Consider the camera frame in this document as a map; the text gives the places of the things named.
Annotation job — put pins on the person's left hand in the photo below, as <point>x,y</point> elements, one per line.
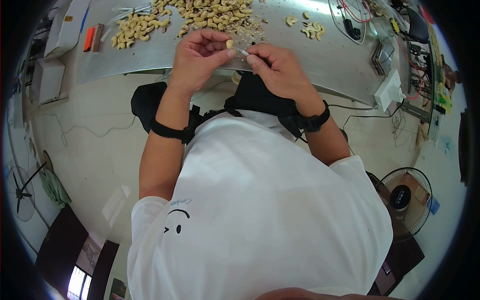
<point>191,65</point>

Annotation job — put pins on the person's right hand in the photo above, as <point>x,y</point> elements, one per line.
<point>283,75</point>

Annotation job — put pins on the person's right thumb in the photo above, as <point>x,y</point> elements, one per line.
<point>257,63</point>

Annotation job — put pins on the person's right index finger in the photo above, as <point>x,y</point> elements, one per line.
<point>267,48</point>

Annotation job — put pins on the person's left thumb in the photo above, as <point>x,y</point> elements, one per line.
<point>224,56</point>

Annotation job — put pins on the person's left fingers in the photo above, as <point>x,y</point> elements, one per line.
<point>208,45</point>

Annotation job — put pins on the person's left index finger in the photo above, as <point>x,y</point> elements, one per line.
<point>213,33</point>

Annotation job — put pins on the single cashew nut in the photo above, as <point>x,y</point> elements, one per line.
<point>229,44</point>

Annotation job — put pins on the small metal peeling knife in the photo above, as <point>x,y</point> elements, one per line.
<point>244,52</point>

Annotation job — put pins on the heap of unpeeled cashews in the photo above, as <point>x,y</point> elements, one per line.
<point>210,13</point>

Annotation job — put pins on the scattered cashew skin scraps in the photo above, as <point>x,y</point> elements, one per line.
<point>251,32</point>

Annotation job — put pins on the small group of cashew halves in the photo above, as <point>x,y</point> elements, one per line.
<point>313,29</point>

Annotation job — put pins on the pile of peeled cashews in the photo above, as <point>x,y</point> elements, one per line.
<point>137,28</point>

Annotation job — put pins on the black wrist band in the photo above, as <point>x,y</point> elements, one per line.
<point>313,120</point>
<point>167,131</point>

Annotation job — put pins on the person's legs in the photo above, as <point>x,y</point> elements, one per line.
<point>147,102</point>

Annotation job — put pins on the bundle of metal rods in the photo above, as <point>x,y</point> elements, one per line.
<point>133,9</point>

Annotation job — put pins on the black oval device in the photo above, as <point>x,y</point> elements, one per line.
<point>352,30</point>

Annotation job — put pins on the clear glass jar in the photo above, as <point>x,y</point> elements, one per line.
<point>380,28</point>

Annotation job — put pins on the stack of dark flat devices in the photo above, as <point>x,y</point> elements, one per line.
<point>382,58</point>

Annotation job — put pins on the orange block on wooden base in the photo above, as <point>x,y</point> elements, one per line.
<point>91,38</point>

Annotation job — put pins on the white power strip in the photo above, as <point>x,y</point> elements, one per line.
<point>388,92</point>

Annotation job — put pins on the yellow tape measure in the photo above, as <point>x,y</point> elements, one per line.
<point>394,25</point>

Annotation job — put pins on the large white carton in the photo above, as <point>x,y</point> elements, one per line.
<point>69,26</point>

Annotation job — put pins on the person's body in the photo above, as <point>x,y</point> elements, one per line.
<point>262,210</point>

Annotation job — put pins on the black chair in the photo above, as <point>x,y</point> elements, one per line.
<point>418,26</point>

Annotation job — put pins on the small white box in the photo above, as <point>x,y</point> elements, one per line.
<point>48,80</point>

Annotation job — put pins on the black floor fan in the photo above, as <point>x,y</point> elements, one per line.
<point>403,202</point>

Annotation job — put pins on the green cloth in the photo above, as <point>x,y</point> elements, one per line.
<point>54,189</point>

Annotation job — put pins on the grey standing fan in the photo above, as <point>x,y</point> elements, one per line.
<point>20,193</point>

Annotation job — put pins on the dark brown cabinet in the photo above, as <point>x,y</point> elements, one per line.
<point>60,243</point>

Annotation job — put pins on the barred window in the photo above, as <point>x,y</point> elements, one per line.
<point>79,283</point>

